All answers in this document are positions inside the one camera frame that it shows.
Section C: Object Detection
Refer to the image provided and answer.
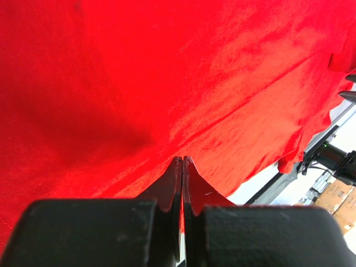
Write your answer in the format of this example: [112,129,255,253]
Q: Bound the red t shirt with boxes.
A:
[1,1,355,246]

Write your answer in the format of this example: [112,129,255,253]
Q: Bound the cardboard boxes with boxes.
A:
[294,172,356,231]

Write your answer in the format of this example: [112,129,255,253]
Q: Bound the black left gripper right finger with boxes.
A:
[182,156,236,267]

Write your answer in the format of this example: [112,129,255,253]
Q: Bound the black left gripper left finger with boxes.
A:
[137,157,182,266]

